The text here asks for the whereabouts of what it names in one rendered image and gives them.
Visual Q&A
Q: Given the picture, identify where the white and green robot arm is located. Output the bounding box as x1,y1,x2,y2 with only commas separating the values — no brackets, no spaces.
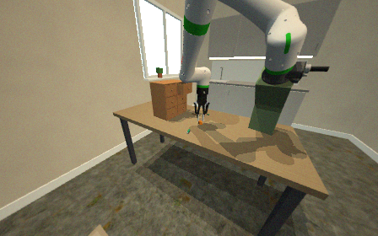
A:
179,0,329,95

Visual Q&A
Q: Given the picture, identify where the brown wooden drawer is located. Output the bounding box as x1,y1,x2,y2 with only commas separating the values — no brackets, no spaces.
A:
177,82,192,95
166,95,177,109
177,94,186,104
165,83,177,97
178,103,186,115
166,106,177,120

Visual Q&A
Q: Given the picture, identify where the orange chest of drawers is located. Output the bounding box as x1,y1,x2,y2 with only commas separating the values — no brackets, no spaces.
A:
149,79,182,121

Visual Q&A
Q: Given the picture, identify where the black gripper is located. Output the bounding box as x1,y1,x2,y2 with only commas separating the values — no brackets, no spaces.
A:
194,95,210,121

